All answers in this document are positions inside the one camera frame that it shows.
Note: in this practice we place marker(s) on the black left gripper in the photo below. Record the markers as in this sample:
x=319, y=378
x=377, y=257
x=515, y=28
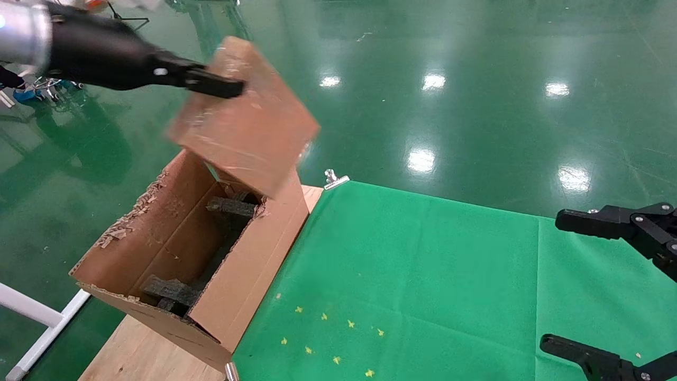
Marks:
x=100, y=53

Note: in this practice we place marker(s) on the black foam block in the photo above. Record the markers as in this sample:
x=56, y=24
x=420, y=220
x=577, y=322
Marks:
x=232, y=207
x=169, y=293

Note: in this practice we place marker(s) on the small taped cardboard box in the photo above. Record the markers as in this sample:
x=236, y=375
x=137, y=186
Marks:
x=248, y=132

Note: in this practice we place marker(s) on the large open cardboard carton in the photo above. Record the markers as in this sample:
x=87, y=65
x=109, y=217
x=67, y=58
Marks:
x=248, y=275

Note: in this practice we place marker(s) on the green table cloth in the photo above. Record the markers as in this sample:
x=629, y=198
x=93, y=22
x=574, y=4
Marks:
x=423, y=275

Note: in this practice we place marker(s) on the white metal floor frame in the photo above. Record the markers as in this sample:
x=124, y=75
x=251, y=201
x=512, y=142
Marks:
x=31, y=312

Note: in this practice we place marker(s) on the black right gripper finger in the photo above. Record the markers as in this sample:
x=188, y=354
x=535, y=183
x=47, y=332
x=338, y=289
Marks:
x=634, y=225
x=603, y=365

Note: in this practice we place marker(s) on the black tripod stand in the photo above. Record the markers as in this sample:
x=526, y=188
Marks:
x=132, y=19

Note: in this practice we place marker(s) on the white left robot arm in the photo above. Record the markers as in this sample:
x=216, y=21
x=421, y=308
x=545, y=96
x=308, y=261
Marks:
x=21, y=32

